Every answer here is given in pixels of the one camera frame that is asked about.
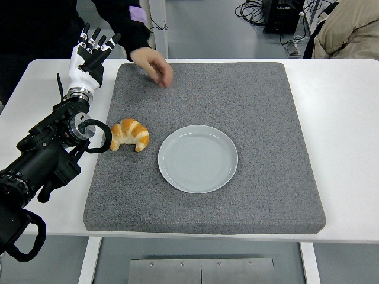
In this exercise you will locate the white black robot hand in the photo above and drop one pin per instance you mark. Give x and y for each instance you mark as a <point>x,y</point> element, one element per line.
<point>81,75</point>

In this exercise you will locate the golden brown croissant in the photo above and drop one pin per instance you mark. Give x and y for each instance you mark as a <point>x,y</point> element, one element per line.
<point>133,133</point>

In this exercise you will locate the person's forearm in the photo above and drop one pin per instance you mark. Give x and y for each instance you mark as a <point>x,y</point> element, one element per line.
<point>121,20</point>

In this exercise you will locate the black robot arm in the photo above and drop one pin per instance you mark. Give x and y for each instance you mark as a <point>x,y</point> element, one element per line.
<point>35,156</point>

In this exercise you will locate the round grey plate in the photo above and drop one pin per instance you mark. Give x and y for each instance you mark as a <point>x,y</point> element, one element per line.
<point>198,159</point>

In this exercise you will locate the grey metal plate with screws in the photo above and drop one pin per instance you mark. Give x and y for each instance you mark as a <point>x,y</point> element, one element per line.
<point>177,273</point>

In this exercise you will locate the person's hand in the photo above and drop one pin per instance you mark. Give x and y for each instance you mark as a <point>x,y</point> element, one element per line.
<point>154,63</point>

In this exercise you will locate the grey speckled square mat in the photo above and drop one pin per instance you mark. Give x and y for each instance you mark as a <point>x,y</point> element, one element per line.
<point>207,94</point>

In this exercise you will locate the white table leg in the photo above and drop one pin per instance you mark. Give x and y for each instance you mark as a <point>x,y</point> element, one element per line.
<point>310,266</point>
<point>89,260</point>

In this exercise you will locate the black computer case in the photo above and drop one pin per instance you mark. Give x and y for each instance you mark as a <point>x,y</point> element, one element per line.
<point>281,17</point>

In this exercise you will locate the black chair back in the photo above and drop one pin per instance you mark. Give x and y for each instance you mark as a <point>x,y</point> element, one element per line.
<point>310,44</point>

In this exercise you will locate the white upright post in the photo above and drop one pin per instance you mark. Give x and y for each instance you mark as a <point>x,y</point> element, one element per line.
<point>161,41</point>

